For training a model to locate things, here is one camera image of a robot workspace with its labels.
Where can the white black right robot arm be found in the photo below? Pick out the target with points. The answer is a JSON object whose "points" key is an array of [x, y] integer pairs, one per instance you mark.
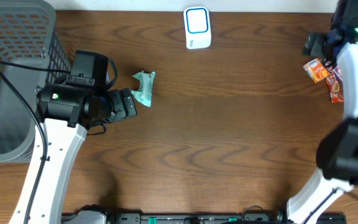
{"points": [[337, 155]]}

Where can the red purple noodle packet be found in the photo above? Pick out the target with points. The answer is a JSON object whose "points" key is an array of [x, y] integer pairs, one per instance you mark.
{"points": [[338, 74]]}

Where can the grey plastic basket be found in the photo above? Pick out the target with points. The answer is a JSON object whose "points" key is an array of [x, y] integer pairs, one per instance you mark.
{"points": [[29, 41]]}

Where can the orange brown snack bar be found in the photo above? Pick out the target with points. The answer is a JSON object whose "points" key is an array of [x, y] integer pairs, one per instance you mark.
{"points": [[335, 88]]}

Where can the orange tissue box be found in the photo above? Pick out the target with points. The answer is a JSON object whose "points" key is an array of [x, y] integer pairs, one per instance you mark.
{"points": [[316, 70]]}

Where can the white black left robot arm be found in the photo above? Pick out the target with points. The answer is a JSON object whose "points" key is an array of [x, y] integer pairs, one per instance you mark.
{"points": [[68, 112]]}

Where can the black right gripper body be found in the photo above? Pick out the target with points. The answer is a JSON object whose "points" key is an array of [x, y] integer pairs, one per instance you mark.
{"points": [[311, 44]]}

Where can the white barcode scanner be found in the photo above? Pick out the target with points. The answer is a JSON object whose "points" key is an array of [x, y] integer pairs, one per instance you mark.
{"points": [[197, 27]]}

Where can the teal wet wipes pack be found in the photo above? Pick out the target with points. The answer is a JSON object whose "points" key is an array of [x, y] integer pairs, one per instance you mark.
{"points": [[144, 94]]}

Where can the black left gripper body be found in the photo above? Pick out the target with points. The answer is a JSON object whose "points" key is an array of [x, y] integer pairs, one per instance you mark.
{"points": [[117, 106]]}

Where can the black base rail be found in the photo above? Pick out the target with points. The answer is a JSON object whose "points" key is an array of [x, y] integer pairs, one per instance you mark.
{"points": [[136, 218]]}

